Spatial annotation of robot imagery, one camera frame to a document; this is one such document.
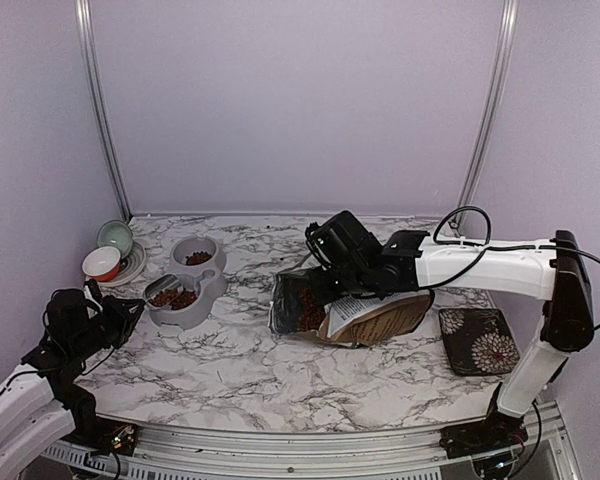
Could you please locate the brown kibble in bowls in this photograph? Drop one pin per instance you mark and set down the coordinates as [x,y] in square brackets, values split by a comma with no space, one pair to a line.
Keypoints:
[178,297]

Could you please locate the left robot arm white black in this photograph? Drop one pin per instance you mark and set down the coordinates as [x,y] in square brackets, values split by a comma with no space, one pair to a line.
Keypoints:
[40,401]

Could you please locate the grey double pet bowl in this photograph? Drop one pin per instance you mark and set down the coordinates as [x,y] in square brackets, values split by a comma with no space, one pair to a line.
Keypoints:
[207,280]

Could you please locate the brown dog food bag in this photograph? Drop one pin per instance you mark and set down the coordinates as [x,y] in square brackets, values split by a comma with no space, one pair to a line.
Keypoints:
[299,306]

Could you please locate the green ceramic bowl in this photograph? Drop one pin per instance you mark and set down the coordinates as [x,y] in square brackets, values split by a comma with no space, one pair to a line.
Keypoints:
[116,233]

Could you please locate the front aluminium rail base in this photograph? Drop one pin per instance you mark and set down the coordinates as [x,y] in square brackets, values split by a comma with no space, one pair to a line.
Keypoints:
[170,452]

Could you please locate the left aluminium frame post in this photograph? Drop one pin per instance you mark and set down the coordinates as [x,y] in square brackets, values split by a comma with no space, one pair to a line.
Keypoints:
[94,82]

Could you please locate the white orange bowl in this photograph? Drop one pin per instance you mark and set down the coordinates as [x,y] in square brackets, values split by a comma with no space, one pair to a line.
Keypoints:
[102,264]

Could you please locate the black floral square plate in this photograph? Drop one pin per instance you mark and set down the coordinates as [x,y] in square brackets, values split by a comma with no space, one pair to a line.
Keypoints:
[478,342]

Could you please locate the aluminium frame post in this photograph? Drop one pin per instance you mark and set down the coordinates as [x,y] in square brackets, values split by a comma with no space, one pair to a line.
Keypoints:
[494,95]
[94,82]

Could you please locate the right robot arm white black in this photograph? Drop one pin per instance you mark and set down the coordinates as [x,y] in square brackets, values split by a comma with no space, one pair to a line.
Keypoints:
[354,262]

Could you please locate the metal food scoop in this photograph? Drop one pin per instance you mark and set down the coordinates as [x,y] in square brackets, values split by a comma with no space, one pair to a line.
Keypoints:
[161,292]

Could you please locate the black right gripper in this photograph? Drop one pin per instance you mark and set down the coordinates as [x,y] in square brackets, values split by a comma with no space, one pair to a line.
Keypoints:
[324,292]

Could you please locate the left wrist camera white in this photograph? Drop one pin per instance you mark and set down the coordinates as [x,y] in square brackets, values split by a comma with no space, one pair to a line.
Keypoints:
[92,291]

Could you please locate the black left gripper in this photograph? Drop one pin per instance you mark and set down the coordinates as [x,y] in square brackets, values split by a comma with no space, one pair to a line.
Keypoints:
[126,321]

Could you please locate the right aluminium frame post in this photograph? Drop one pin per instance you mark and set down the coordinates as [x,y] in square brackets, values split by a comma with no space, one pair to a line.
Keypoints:
[494,95]

